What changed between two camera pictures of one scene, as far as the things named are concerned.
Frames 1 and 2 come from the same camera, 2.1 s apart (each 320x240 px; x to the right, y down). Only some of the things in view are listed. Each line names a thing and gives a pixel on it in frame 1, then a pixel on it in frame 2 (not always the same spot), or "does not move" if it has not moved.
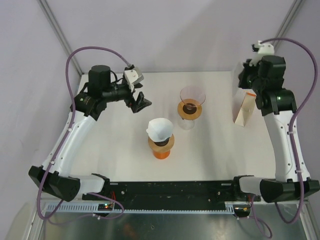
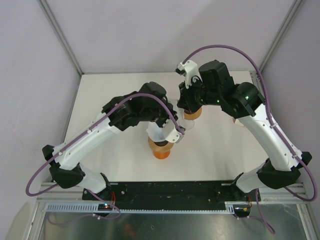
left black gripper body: [118, 92] → [159, 115]
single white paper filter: [159, 129] does not move
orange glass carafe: [161, 155] does not move
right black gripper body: [249, 79] → [197, 95]
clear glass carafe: [186, 124] does not move
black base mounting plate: [175, 194] does not move
